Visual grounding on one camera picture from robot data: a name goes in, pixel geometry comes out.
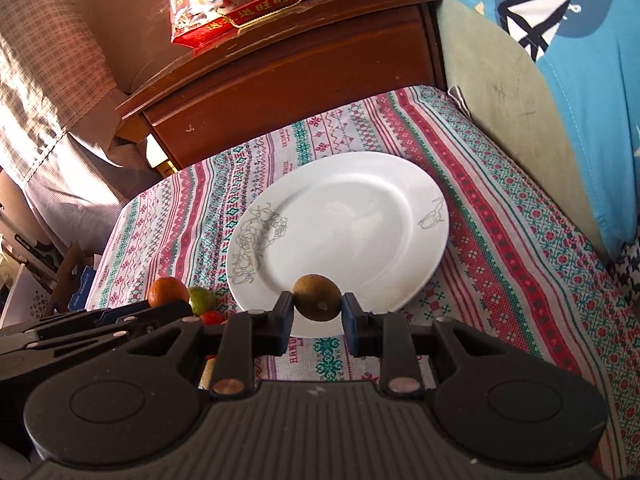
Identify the brown longan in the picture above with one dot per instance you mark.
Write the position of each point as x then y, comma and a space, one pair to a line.
316, 296

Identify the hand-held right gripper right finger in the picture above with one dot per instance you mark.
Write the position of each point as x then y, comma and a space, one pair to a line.
351, 322

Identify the red cherry tomato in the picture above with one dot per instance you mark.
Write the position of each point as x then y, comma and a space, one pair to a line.
211, 318

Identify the patterned woven bedsheet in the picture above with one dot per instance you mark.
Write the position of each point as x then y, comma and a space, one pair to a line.
500, 240

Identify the blue printed cloth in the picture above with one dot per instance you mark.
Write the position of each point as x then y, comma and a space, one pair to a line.
590, 90

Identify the white floral plate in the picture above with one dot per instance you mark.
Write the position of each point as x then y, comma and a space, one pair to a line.
345, 230

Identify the plaid beige curtain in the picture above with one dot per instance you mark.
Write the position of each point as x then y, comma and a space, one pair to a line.
45, 100

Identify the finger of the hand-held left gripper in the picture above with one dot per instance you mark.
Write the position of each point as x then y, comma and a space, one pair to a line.
165, 316
75, 321

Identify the brown cardboard box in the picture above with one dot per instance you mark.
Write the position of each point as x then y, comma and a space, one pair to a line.
70, 280

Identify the yellow cardboard box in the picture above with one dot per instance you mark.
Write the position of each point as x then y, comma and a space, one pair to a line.
162, 157

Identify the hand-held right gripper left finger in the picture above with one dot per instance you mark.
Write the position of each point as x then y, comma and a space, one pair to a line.
284, 320

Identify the green round fruit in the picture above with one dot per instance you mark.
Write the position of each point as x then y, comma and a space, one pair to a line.
202, 299

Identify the black and white patterned cloth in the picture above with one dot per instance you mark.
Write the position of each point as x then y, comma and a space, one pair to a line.
627, 272

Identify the grey-green cushion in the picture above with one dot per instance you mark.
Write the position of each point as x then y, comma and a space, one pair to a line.
505, 105

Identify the small orange tangerine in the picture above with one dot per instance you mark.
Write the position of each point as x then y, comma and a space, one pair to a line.
166, 291

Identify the red snack gift box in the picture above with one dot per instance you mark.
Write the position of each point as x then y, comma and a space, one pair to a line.
240, 10

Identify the white perforated basket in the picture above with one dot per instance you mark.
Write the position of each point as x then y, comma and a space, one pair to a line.
27, 300

